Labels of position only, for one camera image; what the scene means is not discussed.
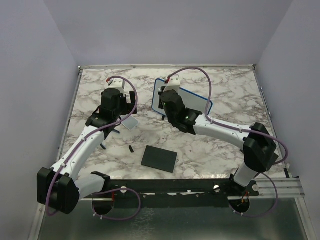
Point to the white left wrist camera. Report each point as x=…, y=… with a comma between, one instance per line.
x=116, y=83

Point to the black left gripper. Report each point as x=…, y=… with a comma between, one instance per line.
x=129, y=107

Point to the blue-framed whiteboard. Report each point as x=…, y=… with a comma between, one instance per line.
x=190, y=99

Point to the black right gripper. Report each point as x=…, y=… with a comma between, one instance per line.
x=160, y=92

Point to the black rectangular eraser pad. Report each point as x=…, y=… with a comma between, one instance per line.
x=159, y=159

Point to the small white-framed grey tablet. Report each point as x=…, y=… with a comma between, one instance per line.
x=130, y=123

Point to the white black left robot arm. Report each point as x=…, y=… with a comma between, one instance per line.
x=59, y=187

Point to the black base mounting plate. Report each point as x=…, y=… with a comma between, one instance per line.
x=184, y=193

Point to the black marker cap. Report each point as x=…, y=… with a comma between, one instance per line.
x=131, y=149

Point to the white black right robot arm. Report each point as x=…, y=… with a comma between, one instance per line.
x=255, y=142

